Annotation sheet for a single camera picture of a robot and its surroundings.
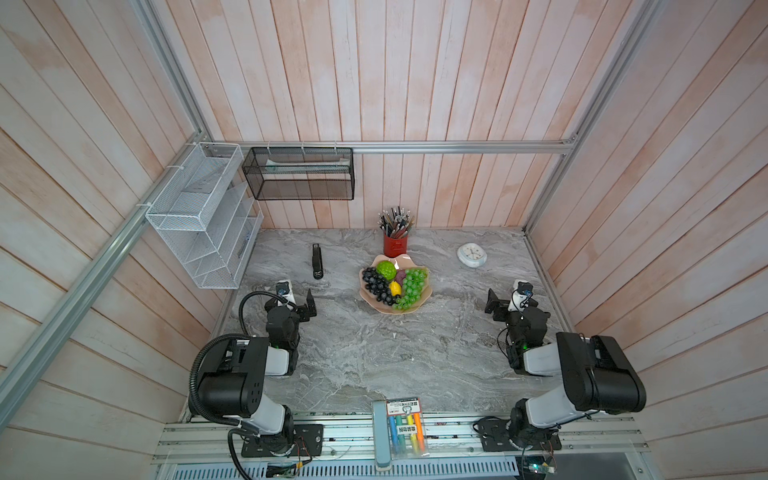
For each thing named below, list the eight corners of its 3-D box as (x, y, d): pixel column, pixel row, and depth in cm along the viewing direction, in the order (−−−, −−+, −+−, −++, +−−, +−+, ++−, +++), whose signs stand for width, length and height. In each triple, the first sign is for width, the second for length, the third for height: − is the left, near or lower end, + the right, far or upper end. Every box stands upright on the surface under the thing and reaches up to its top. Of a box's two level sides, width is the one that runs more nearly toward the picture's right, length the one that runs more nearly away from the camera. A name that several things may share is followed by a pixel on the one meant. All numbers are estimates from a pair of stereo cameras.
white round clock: (460, 267, 111) (462, 262, 109) (455, 248, 117) (457, 242, 115) (486, 267, 111) (488, 262, 109) (480, 248, 117) (482, 242, 115)
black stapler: (315, 281, 107) (312, 272, 103) (314, 253, 116) (311, 243, 111) (323, 279, 108) (321, 270, 103) (321, 252, 116) (319, 242, 112)
